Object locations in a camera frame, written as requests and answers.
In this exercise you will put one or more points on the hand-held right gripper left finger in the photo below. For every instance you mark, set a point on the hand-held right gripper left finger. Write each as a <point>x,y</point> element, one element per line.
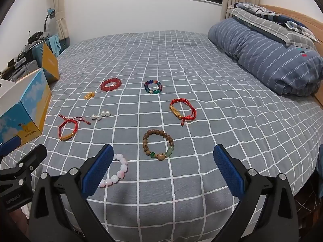
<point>97,171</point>

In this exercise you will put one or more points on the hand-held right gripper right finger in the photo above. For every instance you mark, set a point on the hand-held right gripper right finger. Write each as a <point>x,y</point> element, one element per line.
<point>228,171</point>

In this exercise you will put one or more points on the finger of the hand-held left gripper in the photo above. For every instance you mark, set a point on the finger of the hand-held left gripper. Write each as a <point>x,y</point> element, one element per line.
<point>10,145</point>
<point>35,157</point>

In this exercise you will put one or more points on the blue and yellow cardboard box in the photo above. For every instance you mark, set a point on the blue and yellow cardboard box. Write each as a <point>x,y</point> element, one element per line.
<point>32,100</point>

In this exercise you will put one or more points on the white pearl bead piece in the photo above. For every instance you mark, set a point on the white pearl bead piece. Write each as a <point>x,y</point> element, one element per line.
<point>99,116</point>

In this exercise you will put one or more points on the yellow amber charm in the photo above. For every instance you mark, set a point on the yellow amber charm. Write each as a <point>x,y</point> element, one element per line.
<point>88,96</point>

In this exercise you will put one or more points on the dark desk clutter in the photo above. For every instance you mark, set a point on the dark desk clutter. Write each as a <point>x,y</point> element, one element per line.
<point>17,65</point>

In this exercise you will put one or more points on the teal suitcase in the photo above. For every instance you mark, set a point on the teal suitcase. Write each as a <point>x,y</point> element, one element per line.
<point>37,55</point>

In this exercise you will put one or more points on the light blue cloth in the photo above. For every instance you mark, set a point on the light blue cloth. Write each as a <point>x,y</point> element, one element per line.
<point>54,44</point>

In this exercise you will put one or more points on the dark clothes pile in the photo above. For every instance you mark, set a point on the dark clothes pile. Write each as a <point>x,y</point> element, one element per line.
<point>37,36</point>

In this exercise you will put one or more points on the dark low cabinet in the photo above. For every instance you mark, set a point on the dark low cabinet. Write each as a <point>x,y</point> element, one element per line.
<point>64,44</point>

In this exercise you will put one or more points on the grey checked bed sheet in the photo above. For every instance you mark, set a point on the grey checked bed sheet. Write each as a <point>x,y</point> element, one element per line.
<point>176,68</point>

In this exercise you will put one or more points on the blue striped rolled duvet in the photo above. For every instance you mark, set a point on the blue striped rolled duvet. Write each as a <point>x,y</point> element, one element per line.
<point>265,55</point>

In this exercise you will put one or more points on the blue desk lamp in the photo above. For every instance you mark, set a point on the blue desk lamp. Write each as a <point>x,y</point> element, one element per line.
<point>51,12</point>

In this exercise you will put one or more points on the beige curtain beside lamp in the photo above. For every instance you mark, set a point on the beige curtain beside lamp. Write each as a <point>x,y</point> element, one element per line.
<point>59,5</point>

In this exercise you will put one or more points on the grey checked pillow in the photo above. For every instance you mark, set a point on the grey checked pillow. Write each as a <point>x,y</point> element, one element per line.
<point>262,22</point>

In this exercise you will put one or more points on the dark blue patterned pillow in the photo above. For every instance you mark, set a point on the dark blue patterned pillow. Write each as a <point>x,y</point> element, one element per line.
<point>252,6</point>

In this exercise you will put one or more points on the wooden headboard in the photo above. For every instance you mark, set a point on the wooden headboard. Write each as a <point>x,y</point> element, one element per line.
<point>300,16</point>

